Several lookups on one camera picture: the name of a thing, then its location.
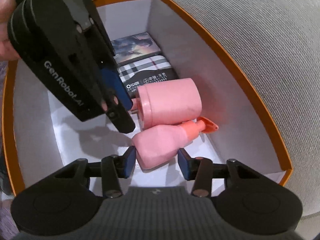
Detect pink spray bottle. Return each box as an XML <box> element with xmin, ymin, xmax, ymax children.
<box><xmin>132</xmin><ymin>116</ymin><xmax>219</xmax><ymax>170</ymax></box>

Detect beige sofa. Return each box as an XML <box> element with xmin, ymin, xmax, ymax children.
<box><xmin>172</xmin><ymin>0</ymin><xmax>319</xmax><ymax>239</ymax></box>

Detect photo card box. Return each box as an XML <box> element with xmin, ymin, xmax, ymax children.
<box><xmin>111</xmin><ymin>32</ymin><xmax>161</xmax><ymax>66</ymax></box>

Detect plaid black box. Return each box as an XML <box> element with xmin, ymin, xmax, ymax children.
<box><xmin>118</xmin><ymin>55</ymin><xmax>179</xmax><ymax>98</ymax></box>

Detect left hand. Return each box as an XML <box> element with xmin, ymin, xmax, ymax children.
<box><xmin>0</xmin><ymin>0</ymin><xmax>20</xmax><ymax>61</ymax></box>

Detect orange cardboard box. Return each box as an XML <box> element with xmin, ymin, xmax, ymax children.
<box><xmin>2</xmin><ymin>0</ymin><xmax>293</xmax><ymax>194</ymax></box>

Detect purple fluffy blanket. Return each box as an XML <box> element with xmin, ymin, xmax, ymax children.
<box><xmin>1</xmin><ymin>61</ymin><xmax>12</xmax><ymax>239</ymax></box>

